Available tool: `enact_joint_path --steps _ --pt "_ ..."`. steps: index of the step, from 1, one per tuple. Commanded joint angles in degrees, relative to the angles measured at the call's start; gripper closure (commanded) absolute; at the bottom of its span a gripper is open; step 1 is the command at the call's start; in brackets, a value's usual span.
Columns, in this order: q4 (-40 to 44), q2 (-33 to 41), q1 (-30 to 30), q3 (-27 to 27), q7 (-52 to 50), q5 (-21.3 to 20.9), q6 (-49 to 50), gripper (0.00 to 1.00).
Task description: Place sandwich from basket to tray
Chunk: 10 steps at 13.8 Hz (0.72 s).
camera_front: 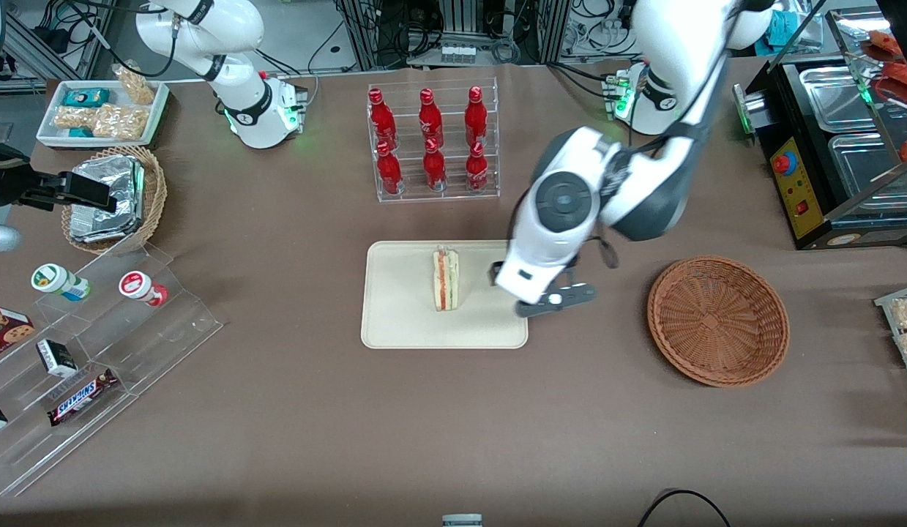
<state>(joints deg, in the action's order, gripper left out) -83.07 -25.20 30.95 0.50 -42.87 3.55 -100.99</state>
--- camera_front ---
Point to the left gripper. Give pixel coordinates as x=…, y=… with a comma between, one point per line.
x=495, y=273

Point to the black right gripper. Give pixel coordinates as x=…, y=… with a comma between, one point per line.
x=6, y=183

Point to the triangular layered sandwich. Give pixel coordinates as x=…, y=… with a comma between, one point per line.
x=446, y=282

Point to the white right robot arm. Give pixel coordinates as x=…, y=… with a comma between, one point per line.
x=241, y=95

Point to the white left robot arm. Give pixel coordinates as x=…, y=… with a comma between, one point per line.
x=673, y=44

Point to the small tan wicker basket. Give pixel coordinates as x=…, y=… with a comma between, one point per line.
x=154, y=197

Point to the white rectangular snack tray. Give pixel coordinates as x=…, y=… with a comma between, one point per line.
x=47, y=135

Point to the cream plastic tray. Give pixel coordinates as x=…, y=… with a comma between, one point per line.
x=402, y=293

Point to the round brown wicker basket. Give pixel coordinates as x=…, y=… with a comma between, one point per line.
x=717, y=322

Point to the silver foil packet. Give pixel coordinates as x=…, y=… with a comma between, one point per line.
x=127, y=183

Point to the small teal packet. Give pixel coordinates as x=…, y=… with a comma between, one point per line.
x=80, y=132

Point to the clear acrylic bottle rack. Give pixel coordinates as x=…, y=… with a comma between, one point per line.
x=453, y=197

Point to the green lid yogurt cup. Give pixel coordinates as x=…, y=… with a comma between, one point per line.
x=50, y=279

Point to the teal snack box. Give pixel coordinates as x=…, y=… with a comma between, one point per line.
x=87, y=97

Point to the red lid yogurt cup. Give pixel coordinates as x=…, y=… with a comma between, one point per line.
x=136, y=284

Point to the red cola bottle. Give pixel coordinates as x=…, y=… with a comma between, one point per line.
x=434, y=170
x=428, y=121
x=381, y=121
x=477, y=172
x=389, y=172
x=476, y=117

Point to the red cookie box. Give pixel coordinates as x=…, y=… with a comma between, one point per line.
x=3, y=329

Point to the clear acrylic stepped stand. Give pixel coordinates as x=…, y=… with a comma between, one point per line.
x=168, y=337

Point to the small black white box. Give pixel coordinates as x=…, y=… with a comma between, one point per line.
x=56, y=357

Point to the snickers chocolate bar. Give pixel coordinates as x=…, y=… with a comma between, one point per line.
x=80, y=397

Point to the small grey device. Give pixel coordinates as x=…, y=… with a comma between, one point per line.
x=462, y=521

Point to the black food warmer appliance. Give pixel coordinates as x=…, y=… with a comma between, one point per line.
x=804, y=197

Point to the steel food pan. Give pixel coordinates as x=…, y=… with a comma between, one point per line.
x=834, y=99
x=863, y=172

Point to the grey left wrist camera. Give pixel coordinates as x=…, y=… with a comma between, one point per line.
x=545, y=304

